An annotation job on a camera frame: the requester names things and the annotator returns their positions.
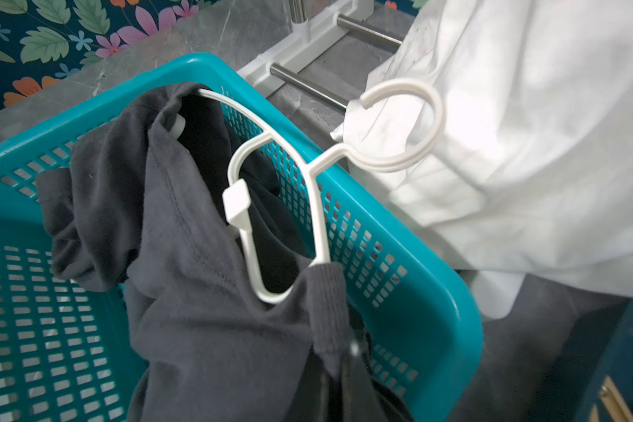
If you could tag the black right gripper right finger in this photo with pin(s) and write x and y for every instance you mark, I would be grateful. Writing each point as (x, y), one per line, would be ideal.
(359, 399)

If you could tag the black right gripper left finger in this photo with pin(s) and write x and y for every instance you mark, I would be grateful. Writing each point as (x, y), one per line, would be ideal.
(313, 395)

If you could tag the dark grey t-shirt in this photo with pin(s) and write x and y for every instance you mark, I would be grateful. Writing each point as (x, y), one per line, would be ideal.
(141, 205)

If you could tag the plain white t-shirt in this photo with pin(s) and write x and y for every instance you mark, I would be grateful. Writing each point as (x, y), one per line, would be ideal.
(533, 173)

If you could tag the teal clothespin tray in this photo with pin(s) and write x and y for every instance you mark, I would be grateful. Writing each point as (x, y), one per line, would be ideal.
(600, 345)

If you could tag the teal laundry basket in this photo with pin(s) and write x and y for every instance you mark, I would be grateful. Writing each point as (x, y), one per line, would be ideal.
(65, 351)

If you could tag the white steel clothes rack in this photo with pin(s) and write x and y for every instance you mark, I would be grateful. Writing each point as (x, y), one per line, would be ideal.
(310, 38)

